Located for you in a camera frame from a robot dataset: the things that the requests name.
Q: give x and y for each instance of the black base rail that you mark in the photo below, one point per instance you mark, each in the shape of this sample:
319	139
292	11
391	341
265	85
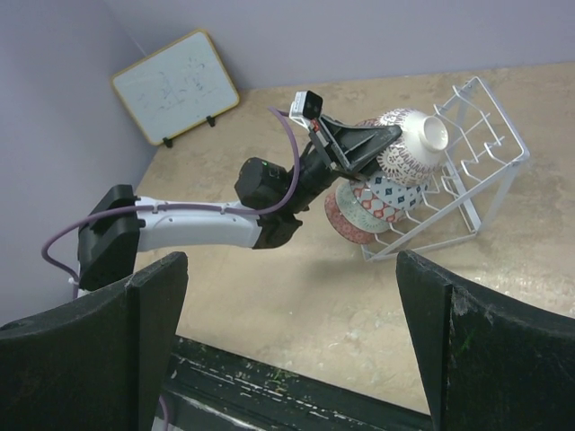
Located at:
208	388

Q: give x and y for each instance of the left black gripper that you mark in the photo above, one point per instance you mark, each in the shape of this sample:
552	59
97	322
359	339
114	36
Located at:
351	150

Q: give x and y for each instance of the white green-spoked bowl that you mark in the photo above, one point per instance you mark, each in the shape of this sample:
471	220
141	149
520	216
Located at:
357	214

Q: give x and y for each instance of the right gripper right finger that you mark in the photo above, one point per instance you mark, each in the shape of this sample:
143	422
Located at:
487	361

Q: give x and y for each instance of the light blue patterned bowl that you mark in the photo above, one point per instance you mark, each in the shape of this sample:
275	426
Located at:
405	198

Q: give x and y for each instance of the white black-spoked bowl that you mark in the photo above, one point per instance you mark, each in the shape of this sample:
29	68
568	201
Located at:
417	153

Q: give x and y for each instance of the white wire dish rack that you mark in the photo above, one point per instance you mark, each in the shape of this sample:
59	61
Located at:
484	156

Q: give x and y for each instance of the white dry-erase board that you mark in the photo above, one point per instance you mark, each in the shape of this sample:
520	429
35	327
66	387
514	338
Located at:
177	88

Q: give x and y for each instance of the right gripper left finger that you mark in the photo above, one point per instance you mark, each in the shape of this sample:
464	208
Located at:
98	362

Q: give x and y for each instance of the black floral bowl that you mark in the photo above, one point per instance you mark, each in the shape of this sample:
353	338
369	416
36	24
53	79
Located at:
342	226

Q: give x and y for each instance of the dark blue triangle bowl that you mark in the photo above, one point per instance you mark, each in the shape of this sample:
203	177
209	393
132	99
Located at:
374	205

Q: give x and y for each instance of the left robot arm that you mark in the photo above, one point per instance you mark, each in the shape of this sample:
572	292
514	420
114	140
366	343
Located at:
262	217

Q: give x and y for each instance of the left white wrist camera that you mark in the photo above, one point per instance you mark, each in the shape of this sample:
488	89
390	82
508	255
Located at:
306	107

